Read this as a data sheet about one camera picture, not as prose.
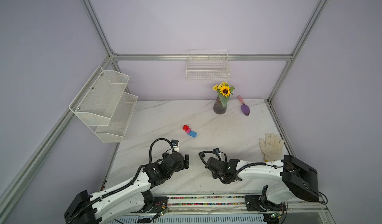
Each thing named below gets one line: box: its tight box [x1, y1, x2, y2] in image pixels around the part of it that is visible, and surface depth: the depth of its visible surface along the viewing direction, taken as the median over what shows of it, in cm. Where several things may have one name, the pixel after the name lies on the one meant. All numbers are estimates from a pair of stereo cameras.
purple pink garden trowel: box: [237, 95, 250, 117], surface depth 116 cm
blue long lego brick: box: [187, 130, 198, 138], surface depth 101 cm
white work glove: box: [258, 132, 285, 162], surface depth 97 cm
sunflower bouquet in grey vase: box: [212, 81, 236, 115], surface depth 95 cm
